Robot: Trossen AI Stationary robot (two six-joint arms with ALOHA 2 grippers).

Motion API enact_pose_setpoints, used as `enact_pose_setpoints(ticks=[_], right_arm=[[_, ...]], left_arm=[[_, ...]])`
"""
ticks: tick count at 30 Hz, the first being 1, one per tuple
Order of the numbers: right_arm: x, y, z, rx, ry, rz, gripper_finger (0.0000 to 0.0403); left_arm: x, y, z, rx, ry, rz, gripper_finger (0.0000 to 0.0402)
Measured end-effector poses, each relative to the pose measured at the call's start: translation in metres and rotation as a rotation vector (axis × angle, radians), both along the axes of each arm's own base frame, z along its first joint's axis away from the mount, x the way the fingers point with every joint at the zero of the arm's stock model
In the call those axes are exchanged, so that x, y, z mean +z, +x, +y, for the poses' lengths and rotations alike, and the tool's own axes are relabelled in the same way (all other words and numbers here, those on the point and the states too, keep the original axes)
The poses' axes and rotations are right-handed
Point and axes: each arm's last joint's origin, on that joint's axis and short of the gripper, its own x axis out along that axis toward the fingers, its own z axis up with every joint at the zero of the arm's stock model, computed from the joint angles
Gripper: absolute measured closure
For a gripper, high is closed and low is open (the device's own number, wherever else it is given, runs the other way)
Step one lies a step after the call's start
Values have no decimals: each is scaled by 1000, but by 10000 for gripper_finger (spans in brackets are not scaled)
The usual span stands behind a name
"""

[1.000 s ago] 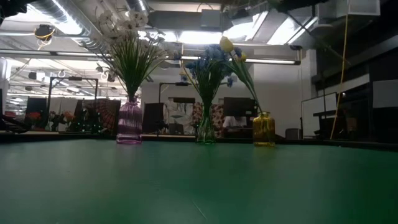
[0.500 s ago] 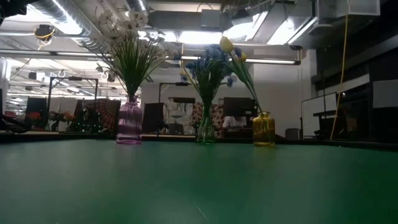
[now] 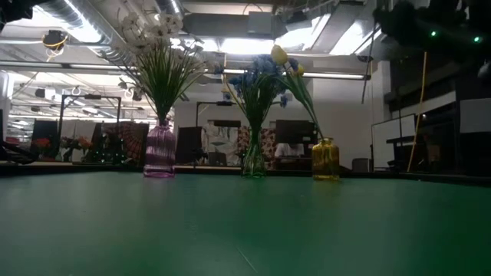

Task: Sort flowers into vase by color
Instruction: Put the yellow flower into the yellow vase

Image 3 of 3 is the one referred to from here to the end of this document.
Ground blue artificial flower bunch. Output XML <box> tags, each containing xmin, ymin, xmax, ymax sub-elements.
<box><xmin>249</xmin><ymin>57</ymin><xmax>300</xmax><ymax>131</ymax></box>
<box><xmin>229</xmin><ymin>53</ymin><xmax>287</xmax><ymax>131</ymax></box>
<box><xmin>218</xmin><ymin>71</ymin><xmax>269</xmax><ymax>131</ymax></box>

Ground yellow artificial tulip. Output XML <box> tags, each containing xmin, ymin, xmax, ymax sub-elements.
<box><xmin>283</xmin><ymin>64</ymin><xmax>327</xmax><ymax>141</ymax></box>
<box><xmin>269</xmin><ymin>44</ymin><xmax>327</xmax><ymax>141</ymax></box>

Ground green glass vase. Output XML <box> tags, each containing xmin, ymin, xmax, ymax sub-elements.
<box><xmin>240</xmin><ymin>122</ymin><xmax>268</xmax><ymax>179</ymax></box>

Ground yellow glass vase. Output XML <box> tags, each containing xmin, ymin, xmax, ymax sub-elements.
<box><xmin>311</xmin><ymin>137</ymin><xmax>341</xmax><ymax>182</ymax></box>

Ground purple glass vase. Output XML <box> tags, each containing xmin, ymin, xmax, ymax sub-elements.
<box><xmin>143</xmin><ymin>117</ymin><xmax>177</xmax><ymax>179</ymax></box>

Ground red floral patterned cloth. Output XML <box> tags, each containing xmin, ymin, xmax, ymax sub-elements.
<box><xmin>236</xmin><ymin>125</ymin><xmax>278</xmax><ymax>170</ymax></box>

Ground white patterned cloth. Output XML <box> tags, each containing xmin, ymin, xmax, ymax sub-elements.
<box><xmin>201</xmin><ymin>121</ymin><xmax>239</xmax><ymax>166</ymax></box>

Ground person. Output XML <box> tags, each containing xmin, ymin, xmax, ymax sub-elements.
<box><xmin>273</xmin><ymin>142</ymin><xmax>307</xmax><ymax>159</ymax></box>

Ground black monitor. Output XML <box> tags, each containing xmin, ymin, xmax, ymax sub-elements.
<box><xmin>30</xmin><ymin>119</ymin><xmax>59</xmax><ymax>159</ymax></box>
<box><xmin>275</xmin><ymin>119</ymin><xmax>317</xmax><ymax>146</ymax></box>

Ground green table mat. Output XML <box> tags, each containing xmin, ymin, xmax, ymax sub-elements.
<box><xmin>0</xmin><ymin>171</ymin><xmax>491</xmax><ymax>276</ymax></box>

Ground ceiling air handling unit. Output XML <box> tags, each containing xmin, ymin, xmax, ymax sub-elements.
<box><xmin>180</xmin><ymin>10</ymin><xmax>289</xmax><ymax>41</ymax></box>

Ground red mandala patterned cloth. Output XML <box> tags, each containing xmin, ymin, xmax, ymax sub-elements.
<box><xmin>101</xmin><ymin>121</ymin><xmax>150</xmax><ymax>166</ymax></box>

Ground grey trash bin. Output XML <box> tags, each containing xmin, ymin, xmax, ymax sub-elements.
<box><xmin>351</xmin><ymin>157</ymin><xmax>371</xmax><ymax>173</ymax></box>

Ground background robot with LEDs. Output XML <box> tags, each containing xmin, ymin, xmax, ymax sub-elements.
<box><xmin>93</xmin><ymin>132</ymin><xmax>127</xmax><ymax>165</ymax></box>

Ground whiteboard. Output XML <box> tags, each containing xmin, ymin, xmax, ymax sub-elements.
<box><xmin>371</xmin><ymin>113</ymin><xmax>417</xmax><ymax>170</ymax></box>

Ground yellow pole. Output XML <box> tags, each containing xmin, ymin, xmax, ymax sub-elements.
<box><xmin>406</xmin><ymin>51</ymin><xmax>428</xmax><ymax>173</ymax></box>

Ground round black ceiling device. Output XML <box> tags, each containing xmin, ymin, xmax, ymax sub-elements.
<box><xmin>41</xmin><ymin>29</ymin><xmax>70</xmax><ymax>51</ymax></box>

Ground ribbed silver ventilation duct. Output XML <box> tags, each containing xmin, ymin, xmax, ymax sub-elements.
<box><xmin>154</xmin><ymin>0</ymin><xmax>182</xmax><ymax>17</ymax></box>

